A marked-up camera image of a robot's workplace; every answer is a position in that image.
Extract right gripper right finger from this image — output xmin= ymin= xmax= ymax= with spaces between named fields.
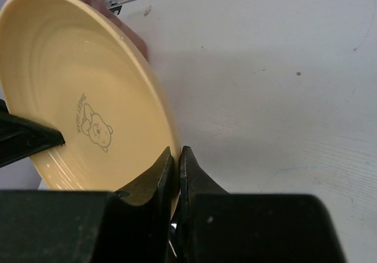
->
xmin=176 ymin=146 xmax=346 ymax=262

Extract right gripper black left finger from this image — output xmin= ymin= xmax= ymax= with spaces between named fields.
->
xmin=1 ymin=149 xmax=174 ymax=262

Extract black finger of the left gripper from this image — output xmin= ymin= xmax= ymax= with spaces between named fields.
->
xmin=1 ymin=99 xmax=65 ymax=167

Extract peach orange plate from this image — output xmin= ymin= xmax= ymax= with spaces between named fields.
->
xmin=0 ymin=0 xmax=182 ymax=217

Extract pink translucent plastic bin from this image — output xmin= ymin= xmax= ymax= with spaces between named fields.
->
xmin=82 ymin=0 xmax=148 ymax=61

